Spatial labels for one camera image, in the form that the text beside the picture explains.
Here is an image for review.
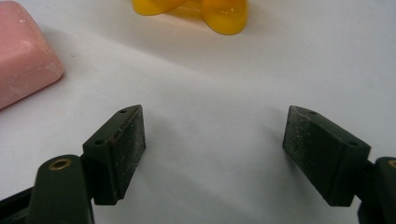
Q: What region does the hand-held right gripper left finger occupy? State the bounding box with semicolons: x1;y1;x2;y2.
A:
81;104;147;206

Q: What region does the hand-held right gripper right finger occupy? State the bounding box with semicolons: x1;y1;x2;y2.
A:
282;105;372;207

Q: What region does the pink soap bar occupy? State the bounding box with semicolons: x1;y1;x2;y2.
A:
0;0;65;110

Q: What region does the yellow plastic toy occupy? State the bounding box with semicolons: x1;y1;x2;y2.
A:
132;0;249;35

